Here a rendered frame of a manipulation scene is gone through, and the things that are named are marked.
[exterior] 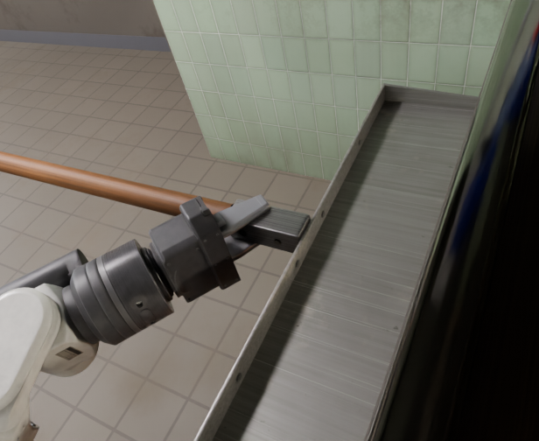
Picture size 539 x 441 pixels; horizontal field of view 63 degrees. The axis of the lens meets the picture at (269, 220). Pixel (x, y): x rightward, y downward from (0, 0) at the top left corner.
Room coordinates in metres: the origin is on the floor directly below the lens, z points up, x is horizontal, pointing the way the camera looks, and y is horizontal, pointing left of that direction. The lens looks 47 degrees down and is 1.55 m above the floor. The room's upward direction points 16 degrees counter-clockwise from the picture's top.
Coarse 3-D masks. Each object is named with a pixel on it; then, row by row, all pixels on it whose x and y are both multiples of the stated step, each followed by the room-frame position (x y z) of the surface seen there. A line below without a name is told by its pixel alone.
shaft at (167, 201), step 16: (0, 160) 0.59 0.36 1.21; (16, 160) 0.58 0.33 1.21; (32, 160) 0.57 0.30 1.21; (32, 176) 0.54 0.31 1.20; (48, 176) 0.52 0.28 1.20; (64, 176) 0.51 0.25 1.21; (80, 176) 0.49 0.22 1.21; (96, 176) 0.48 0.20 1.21; (96, 192) 0.47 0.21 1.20; (112, 192) 0.45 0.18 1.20; (128, 192) 0.44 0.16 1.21; (144, 192) 0.42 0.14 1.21; (160, 192) 0.41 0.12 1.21; (176, 192) 0.41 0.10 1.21; (160, 208) 0.40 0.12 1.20; (176, 208) 0.39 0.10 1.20; (224, 208) 0.36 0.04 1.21
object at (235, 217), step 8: (248, 200) 0.35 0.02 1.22; (256, 200) 0.34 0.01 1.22; (264, 200) 0.34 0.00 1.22; (232, 208) 0.34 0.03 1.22; (240, 208) 0.34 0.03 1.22; (248, 208) 0.34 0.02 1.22; (256, 208) 0.33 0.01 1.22; (264, 208) 0.33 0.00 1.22; (216, 216) 0.33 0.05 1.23; (224, 216) 0.33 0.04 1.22; (232, 216) 0.33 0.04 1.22; (240, 216) 0.33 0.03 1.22; (248, 216) 0.33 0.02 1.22; (256, 216) 0.33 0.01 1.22; (224, 224) 0.32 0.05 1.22; (232, 224) 0.32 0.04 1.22; (240, 224) 0.32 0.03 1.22; (224, 232) 0.31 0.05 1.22; (232, 232) 0.32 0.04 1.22
